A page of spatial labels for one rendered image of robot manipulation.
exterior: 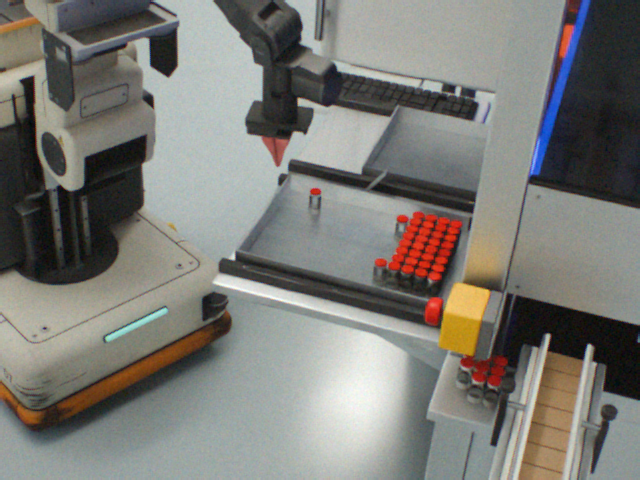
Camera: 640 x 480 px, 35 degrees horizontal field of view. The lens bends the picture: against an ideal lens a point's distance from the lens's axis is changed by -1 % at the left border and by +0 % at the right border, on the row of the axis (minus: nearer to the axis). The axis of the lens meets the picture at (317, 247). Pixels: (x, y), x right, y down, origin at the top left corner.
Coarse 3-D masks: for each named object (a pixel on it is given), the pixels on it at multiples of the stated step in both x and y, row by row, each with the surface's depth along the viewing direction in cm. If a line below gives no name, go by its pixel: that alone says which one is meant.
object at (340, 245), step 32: (288, 192) 189; (352, 192) 185; (256, 224) 174; (288, 224) 181; (320, 224) 181; (352, 224) 182; (384, 224) 182; (256, 256) 167; (288, 256) 173; (320, 256) 174; (352, 256) 174; (384, 256) 175; (352, 288) 164; (384, 288) 162
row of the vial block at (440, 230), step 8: (440, 224) 175; (448, 224) 176; (432, 232) 173; (440, 232) 173; (432, 240) 171; (440, 240) 173; (432, 248) 170; (440, 248) 173; (424, 256) 168; (432, 256) 168; (424, 264) 166; (432, 264) 168; (416, 272) 164; (424, 272) 164; (416, 280) 164; (424, 280) 164; (416, 288) 165; (424, 288) 165
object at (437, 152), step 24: (408, 120) 212; (432, 120) 210; (456, 120) 209; (384, 144) 205; (408, 144) 205; (432, 144) 206; (456, 144) 207; (480, 144) 207; (384, 168) 198; (408, 168) 198; (432, 168) 199; (456, 168) 199; (480, 168) 200; (456, 192) 188
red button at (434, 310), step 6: (432, 300) 145; (438, 300) 145; (426, 306) 145; (432, 306) 144; (438, 306) 144; (426, 312) 144; (432, 312) 144; (438, 312) 144; (426, 318) 145; (432, 318) 144; (438, 318) 145; (432, 324) 145; (438, 324) 146
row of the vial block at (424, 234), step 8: (432, 216) 177; (424, 224) 175; (432, 224) 175; (424, 232) 173; (416, 240) 171; (424, 240) 171; (416, 248) 169; (424, 248) 172; (416, 256) 168; (408, 264) 166; (416, 264) 166; (408, 272) 164; (400, 280) 166; (408, 280) 165; (400, 288) 166; (408, 288) 166
